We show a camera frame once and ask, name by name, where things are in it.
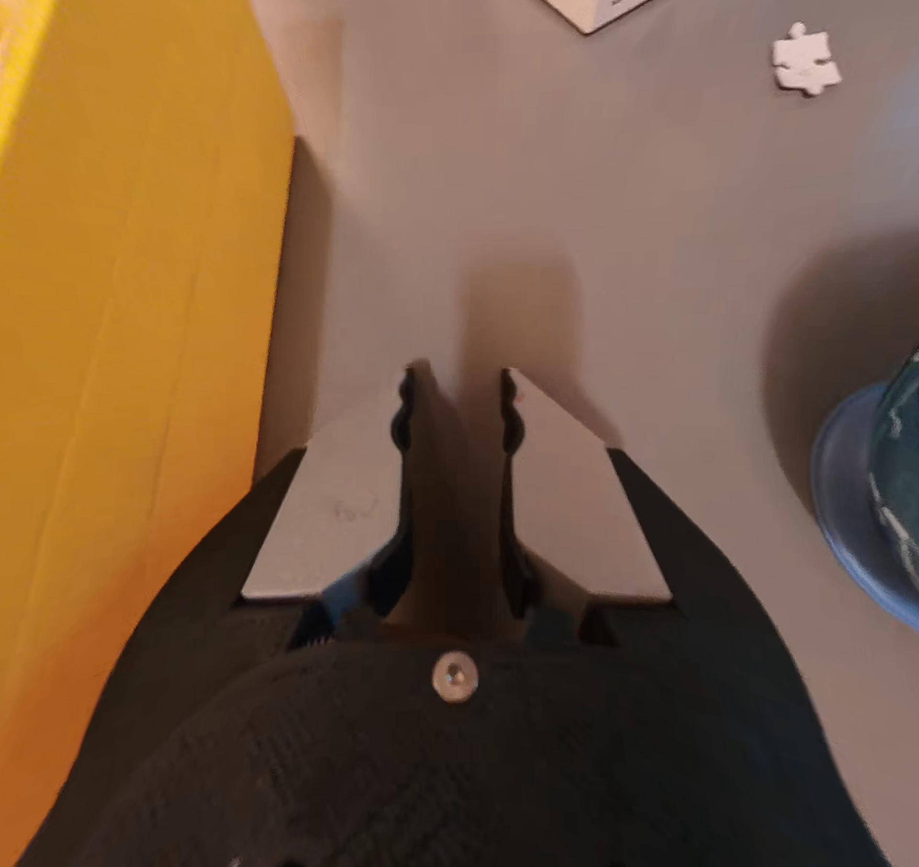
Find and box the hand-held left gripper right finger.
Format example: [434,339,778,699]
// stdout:
[499,368,673,622]

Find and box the white puzzle piece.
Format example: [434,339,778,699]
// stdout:
[772,22,842,97]

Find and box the yellow plastic bin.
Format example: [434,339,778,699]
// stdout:
[0,0,299,789]

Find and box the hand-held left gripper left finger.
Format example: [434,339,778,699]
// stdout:
[240,363,419,620]

